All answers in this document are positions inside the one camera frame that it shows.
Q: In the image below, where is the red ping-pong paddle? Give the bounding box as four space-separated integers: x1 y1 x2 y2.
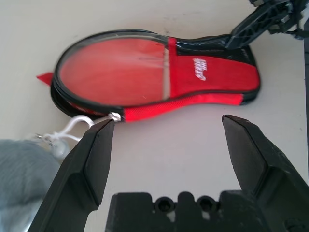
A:
59 38 171 104

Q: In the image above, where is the white zipper charm cord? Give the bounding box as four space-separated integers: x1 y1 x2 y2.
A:
36 115 98 158

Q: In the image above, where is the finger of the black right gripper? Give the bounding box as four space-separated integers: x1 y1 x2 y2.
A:
225 0 288 50

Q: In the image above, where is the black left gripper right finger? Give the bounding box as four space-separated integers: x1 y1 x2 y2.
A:
221 114 309 232

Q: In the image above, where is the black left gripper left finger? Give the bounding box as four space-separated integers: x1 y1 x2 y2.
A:
28 118 115 232

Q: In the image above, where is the red black paddle case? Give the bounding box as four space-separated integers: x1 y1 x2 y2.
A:
36 28 263 123

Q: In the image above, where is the grey plush zipper charm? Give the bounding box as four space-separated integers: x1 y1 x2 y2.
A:
0 139 62 232

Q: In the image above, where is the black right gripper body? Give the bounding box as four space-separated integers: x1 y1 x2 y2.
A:
270 0 309 37

